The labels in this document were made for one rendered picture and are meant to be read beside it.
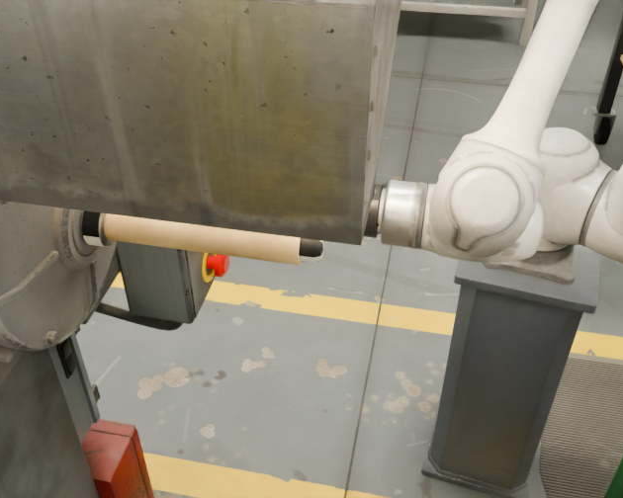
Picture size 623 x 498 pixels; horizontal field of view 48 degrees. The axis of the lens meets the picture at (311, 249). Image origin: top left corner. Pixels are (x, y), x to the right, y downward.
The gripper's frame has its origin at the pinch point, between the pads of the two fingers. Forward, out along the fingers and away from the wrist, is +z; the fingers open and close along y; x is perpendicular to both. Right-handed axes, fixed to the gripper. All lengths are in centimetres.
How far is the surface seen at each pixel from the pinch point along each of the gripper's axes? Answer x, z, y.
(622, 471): -51, -66, 2
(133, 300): -11.6, 12.9, -12.4
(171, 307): -11.9, 7.2, -12.4
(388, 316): -107, -18, 89
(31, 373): -12.7, 21.1, -26.9
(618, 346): -107, -91, 90
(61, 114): 38, -6, -47
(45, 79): 40, -5, -47
